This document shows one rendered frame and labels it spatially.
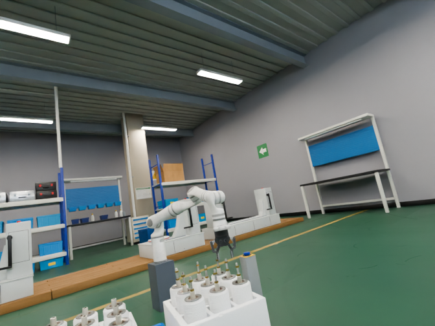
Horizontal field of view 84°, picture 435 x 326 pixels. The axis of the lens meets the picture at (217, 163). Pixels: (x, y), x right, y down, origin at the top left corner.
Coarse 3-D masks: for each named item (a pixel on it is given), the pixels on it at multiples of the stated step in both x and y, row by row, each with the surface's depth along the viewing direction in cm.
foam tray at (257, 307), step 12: (168, 300) 128; (252, 300) 109; (264, 300) 110; (168, 312) 117; (228, 312) 102; (240, 312) 104; (252, 312) 106; (264, 312) 108; (168, 324) 119; (180, 324) 98; (192, 324) 97; (204, 324) 97; (216, 324) 99; (228, 324) 101; (240, 324) 103; (252, 324) 105; (264, 324) 107
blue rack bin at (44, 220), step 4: (40, 216) 464; (44, 216) 468; (48, 216) 472; (52, 216) 476; (56, 216) 480; (40, 220) 464; (44, 220) 467; (48, 220) 471; (52, 220) 475; (56, 220) 479; (40, 224) 462; (44, 224) 466; (48, 224) 470; (52, 224) 474
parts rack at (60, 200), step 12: (60, 168) 502; (60, 180) 544; (60, 192) 538; (0, 204) 433; (12, 204) 443; (24, 204) 453; (36, 204) 510; (48, 204) 522; (60, 204) 533; (60, 216) 528; (36, 228) 455; (48, 228) 466; (60, 228) 525; (60, 252) 469
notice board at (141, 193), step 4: (136, 188) 736; (140, 188) 745; (144, 188) 752; (148, 188) 760; (136, 192) 734; (140, 192) 742; (144, 192) 749; (148, 192) 757; (136, 196) 731; (140, 196) 739; (144, 196) 746; (148, 196) 754
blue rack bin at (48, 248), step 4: (40, 244) 494; (44, 244) 459; (48, 244) 463; (52, 244) 467; (56, 244) 471; (60, 244) 475; (40, 248) 455; (44, 248) 458; (48, 248) 462; (52, 248) 466; (56, 248) 470; (60, 248) 473; (40, 252) 454; (44, 252) 457; (48, 252) 461; (52, 252) 465; (56, 252) 469; (40, 256) 453
